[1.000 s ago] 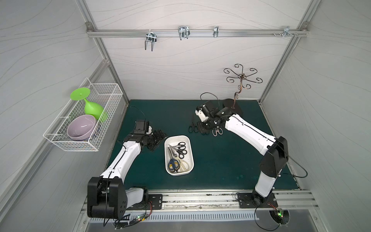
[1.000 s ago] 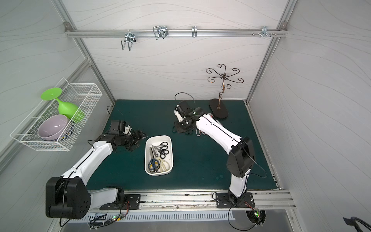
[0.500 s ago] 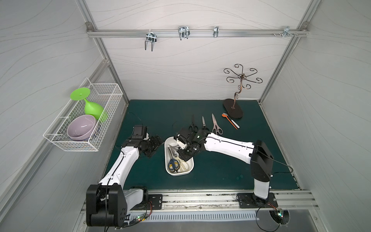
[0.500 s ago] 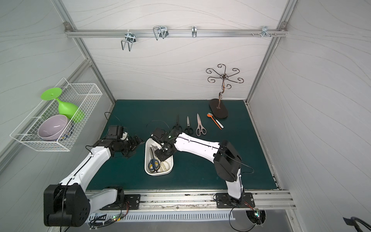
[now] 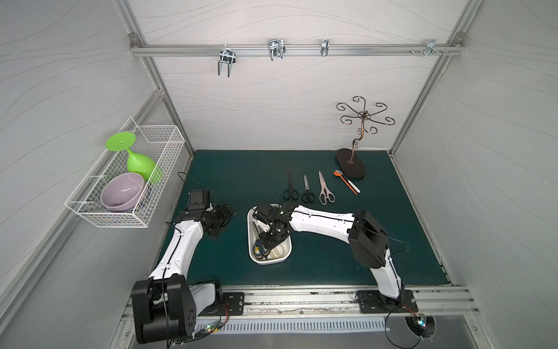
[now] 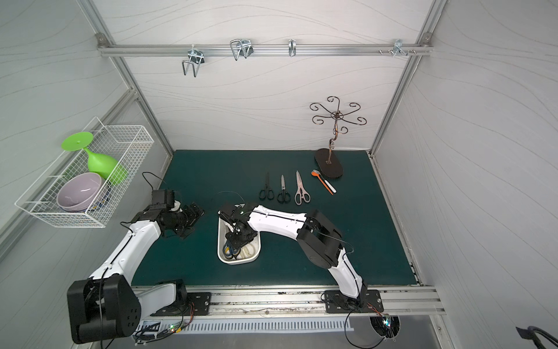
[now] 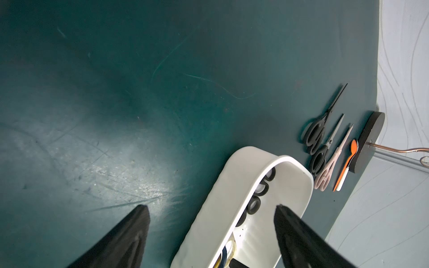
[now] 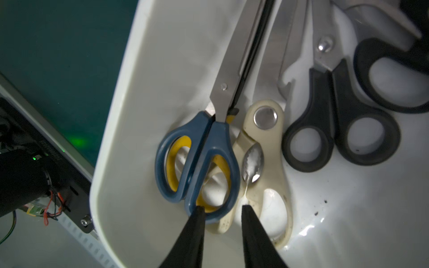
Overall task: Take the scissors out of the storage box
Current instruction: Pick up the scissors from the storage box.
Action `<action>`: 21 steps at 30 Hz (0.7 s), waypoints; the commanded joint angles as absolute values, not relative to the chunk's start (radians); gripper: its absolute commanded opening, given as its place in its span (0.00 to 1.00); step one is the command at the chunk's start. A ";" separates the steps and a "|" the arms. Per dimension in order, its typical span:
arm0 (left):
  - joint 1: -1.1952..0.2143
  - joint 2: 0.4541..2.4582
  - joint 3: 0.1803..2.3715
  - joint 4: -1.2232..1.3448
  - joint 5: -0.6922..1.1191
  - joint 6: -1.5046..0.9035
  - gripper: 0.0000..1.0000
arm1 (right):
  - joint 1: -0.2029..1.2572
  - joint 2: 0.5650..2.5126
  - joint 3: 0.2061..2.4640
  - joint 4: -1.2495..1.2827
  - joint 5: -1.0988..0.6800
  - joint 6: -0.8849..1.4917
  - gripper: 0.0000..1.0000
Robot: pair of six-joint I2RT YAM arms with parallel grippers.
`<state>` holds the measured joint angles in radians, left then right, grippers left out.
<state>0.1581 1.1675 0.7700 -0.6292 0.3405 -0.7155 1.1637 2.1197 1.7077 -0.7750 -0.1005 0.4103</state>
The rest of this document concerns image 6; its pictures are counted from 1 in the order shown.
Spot blue yellow handled scissors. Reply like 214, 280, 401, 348
222, 242, 241, 260

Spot large black scissors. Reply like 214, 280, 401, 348
259, 172, 275, 201

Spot white storage box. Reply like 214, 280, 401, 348
217, 216, 262, 266

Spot black handled steel scissors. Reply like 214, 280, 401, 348
277, 174, 291, 204

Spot pink scissors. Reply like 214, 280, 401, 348
294, 171, 311, 206

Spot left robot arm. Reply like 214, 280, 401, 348
67, 204, 203, 344

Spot cream white scissors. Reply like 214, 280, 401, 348
238, 241, 260, 260

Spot orange spoon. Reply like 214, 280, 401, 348
311, 170, 335, 195

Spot green plastic goblet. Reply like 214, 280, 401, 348
61, 132, 128, 186

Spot white vent strip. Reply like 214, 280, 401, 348
97, 317, 355, 336

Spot brown metal hook stand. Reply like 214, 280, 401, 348
309, 96, 368, 179

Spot lilac bowl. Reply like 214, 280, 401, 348
57, 172, 105, 212

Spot double prong metal hook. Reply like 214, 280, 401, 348
182, 48, 205, 77

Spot looped metal hook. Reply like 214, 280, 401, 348
230, 39, 254, 61

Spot small metal hook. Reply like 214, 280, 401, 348
288, 39, 296, 58

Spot round black fan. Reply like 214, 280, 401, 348
370, 314, 400, 339

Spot right end metal hook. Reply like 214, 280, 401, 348
378, 39, 416, 57

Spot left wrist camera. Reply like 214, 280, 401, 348
149, 189, 180, 212

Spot white wire basket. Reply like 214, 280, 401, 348
15, 118, 154, 228

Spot aluminium top rail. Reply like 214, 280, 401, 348
98, 43, 434, 58

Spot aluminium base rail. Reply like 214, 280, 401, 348
86, 285, 446, 323

